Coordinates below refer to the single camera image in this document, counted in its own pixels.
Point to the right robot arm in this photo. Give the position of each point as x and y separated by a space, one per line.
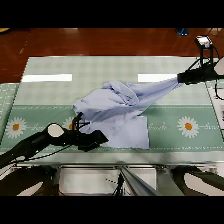
203 181

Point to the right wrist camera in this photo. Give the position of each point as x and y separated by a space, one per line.
203 40

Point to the silver frame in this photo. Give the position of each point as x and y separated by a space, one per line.
140 186

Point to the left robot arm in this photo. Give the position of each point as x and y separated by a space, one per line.
31 143

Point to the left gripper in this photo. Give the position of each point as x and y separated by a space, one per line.
92 140

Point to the light blue shirt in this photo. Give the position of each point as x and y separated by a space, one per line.
116 100

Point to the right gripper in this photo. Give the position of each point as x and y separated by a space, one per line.
195 76

